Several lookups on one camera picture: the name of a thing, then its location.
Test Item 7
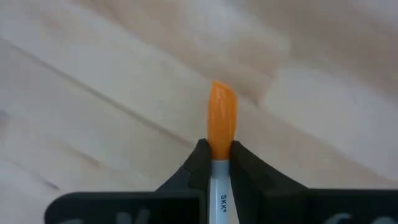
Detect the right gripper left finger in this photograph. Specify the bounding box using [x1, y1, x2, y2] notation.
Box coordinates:
[155, 138, 213, 224]

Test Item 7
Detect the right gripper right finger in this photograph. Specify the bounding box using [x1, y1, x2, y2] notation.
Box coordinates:
[229, 140, 308, 224]

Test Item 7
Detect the orange cap white highlighter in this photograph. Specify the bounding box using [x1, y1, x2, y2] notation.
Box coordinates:
[206, 80, 238, 224]

